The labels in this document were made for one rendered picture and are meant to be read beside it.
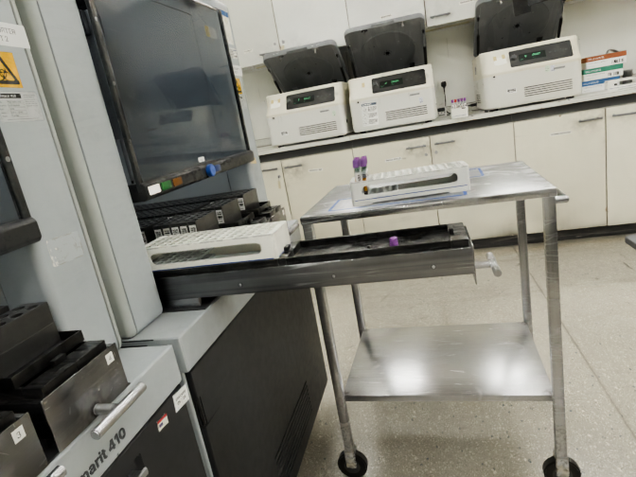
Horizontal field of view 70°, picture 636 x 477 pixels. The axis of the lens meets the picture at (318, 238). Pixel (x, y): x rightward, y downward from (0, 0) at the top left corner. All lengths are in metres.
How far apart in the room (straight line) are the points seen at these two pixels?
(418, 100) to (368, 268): 2.38
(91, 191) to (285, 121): 2.51
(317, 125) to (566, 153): 1.59
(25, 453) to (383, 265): 0.57
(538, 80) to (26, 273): 2.92
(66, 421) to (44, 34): 0.56
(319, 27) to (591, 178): 2.05
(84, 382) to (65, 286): 0.17
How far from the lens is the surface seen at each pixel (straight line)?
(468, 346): 1.57
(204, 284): 0.93
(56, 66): 0.87
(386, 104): 3.14
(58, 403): 0.65
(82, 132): 0.86
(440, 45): 3.78
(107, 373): 0.71
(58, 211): 0.79
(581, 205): 3.36
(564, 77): 3.24
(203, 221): 1.12
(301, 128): 3.23
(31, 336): 0.72
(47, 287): 0.76
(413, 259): 0.81
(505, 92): 3.18
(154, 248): 0.97
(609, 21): 3.99
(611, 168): 3.36
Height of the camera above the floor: 1.06
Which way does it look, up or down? 15 degrees down
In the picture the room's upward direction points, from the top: 10 degrees counter-clockwise
